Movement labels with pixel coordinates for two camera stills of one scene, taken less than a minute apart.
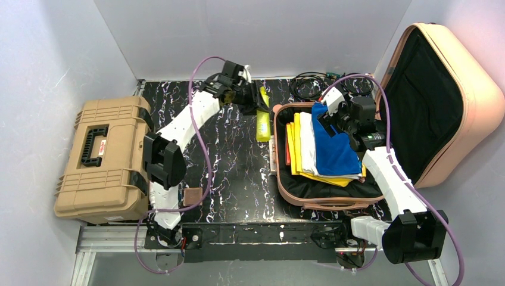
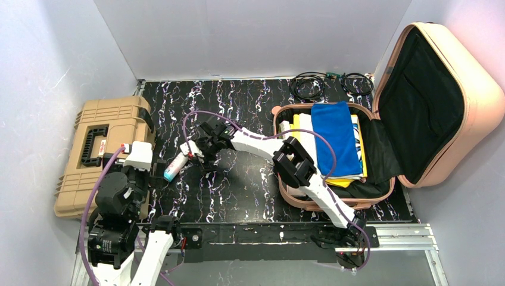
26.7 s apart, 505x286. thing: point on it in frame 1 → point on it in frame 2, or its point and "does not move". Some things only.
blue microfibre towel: x=334 y=155 does not move
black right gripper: x=331 y=121 → x=203 y=150
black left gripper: x=252 y=98 → x=158 y=168
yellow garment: x=296 y=153 does not move
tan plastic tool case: x=103 y=177 does not move
